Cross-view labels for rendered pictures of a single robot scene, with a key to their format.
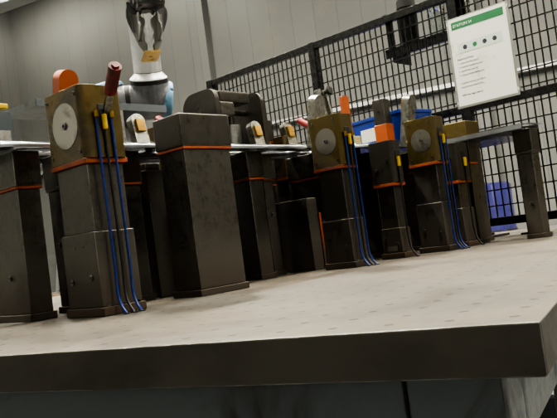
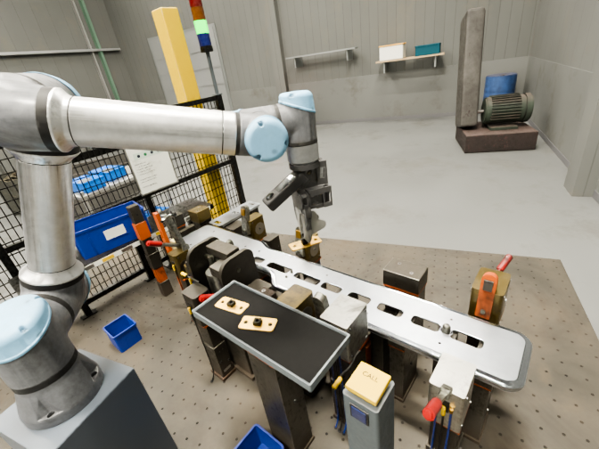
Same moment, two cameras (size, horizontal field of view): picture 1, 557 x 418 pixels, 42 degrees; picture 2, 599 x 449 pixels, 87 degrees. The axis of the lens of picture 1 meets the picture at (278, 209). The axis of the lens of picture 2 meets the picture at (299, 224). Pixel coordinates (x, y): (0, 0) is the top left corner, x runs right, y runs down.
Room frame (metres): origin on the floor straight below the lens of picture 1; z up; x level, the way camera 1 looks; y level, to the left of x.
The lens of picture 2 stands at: (1.69, 0.97, 1.67)
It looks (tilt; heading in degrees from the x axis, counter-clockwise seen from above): 27 degrees down; 270
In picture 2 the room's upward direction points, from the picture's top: 9 degrees counter-clockwise
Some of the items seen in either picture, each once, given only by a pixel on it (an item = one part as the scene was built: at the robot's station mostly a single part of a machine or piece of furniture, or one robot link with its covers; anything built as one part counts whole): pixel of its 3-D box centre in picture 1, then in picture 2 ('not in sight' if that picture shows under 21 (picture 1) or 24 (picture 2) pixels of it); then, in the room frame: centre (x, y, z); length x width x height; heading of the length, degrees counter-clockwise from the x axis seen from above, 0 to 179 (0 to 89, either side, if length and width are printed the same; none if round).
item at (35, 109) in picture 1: (90, 111); (264, 324); (1.80, 0.43, 1.16); 0.37 x 0.14 x 0.02; 137
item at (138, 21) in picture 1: (140, 31); (315, 226); (1.65, 0.26, 1.29); 0.06 x 0.03 x 0.09; 17
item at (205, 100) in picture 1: (234, 184); (234, 308); (1.95, 0.11, 0.95); 0.18 x 0.13 x 0.49; 137
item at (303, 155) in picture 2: not in sight; (302, 152); (1.65, 0.23, 1.48); 0.08 x 0.08 x 0.05
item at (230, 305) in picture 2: not in sight; (231, 304); (1.88, 0.35, 1.17); 0.08 x 0.04 x 0.01; 146
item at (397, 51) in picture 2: not in sight; (392, 52); (-0.96, -6.88, 1.54); 0.54 x 0.45 x 0.30; 153
